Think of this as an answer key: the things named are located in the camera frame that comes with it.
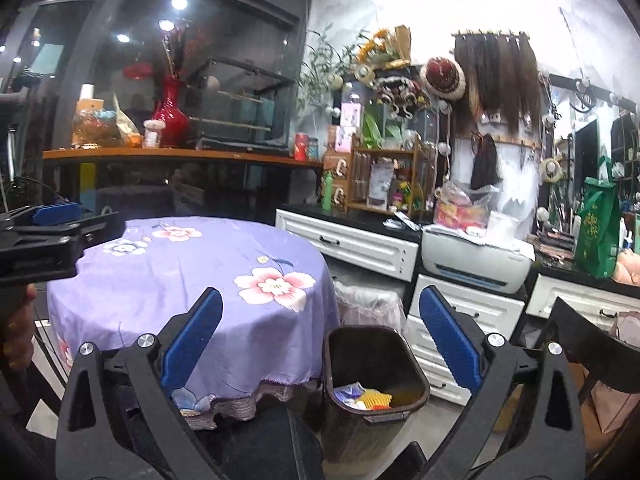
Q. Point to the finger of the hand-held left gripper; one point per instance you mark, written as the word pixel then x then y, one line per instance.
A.
pixel 55 214
pixel 102 227

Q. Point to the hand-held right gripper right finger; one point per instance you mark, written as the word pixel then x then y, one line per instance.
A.
pixel 450 340

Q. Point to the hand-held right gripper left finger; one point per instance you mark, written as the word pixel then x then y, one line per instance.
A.
pixel 192 345

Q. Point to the dark brown trash bin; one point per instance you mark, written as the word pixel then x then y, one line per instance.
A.
pixel 370 355

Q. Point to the purple packet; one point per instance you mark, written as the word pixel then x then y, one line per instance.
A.
pixel 347 394

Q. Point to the person's left hand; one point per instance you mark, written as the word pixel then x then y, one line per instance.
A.
pixel 17 330

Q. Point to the purple floral tablecloth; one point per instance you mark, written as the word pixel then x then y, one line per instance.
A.
pixel 260 340

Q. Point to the white printer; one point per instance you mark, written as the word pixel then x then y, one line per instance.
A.
pixel 475 260

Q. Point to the glass candy bowl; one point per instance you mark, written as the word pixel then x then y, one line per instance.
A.
pixel 95 127

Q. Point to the yellow snack bag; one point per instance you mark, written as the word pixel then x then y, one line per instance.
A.
pixel 127 130

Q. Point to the plastic drink cup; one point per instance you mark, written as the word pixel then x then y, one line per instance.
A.
pixel 153 135

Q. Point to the person's dark trousers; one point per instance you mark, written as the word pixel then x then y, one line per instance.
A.
pixel 260 445

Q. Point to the wooden counter shelf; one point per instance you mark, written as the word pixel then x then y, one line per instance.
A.
pixel 200 154

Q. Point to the clear bag of snacks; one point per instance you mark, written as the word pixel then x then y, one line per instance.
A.
pixel 460 212

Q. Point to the red vase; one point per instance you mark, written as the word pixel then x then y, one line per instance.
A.
pixel 172 120

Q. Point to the long white drawer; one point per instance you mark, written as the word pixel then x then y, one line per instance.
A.
pixel 350 245

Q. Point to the brown box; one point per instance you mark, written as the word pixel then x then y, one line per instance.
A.
pixel 342 200
pixel 332 162

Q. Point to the black framed glass case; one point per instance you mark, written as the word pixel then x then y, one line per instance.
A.
pixel 235 110

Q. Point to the pink paper bag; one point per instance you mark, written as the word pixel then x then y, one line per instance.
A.
pixel 615 405

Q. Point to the black hair bundle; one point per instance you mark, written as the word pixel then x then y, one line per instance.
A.
pixel 485 165

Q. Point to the green tote bag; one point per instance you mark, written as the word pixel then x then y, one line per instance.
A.
pixel 595 230

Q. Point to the dried red branches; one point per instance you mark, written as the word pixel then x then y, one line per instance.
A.
pixel 172 55

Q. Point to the green bottle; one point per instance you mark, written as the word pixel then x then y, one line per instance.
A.
pixel 328 192

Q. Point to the mannequin head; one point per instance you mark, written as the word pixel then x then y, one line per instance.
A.
pixel 627 267

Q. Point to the wooden shelf rack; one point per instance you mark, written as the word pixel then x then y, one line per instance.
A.
pixel 385 151

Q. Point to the red can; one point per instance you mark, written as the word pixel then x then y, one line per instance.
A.
pixel 301 147

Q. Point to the blue jar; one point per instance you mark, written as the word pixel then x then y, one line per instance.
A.
pixel 313 150

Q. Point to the black ornate headdress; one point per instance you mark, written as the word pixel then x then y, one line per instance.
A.
pixel 400 95

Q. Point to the red embroidered hat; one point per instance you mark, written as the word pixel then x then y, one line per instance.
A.
pixel 442 77

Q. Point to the hanging hair extensions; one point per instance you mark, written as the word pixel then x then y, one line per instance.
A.
pixel 500 80

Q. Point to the green leafy plant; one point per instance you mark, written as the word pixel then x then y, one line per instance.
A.
pixel 320 70

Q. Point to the sunflower bouquet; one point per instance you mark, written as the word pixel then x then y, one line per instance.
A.
pixel 375 42

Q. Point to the black frame wooden chair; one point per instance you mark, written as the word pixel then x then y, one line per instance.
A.
pixel 575 325

